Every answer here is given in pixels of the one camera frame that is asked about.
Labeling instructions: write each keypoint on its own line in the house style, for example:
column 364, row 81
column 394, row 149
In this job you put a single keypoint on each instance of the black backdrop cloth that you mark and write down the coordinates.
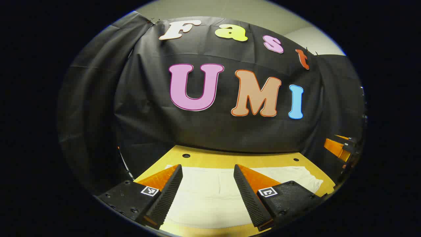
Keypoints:
column 213, row 131

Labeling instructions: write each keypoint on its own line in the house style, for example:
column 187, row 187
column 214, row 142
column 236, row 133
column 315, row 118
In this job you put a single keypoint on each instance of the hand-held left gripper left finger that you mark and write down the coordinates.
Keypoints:
column 169, row 197

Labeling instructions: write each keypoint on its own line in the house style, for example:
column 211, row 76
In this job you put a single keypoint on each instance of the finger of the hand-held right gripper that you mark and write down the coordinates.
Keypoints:
column 343, row 137
column 337, row 149

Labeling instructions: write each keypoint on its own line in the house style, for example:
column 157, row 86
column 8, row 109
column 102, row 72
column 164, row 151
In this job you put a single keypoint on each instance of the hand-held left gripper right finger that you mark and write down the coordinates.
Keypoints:
column 250, row 200

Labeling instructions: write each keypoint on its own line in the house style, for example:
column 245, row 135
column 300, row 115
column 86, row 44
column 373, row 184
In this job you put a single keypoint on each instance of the white jeans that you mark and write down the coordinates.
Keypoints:
column 210, row 194

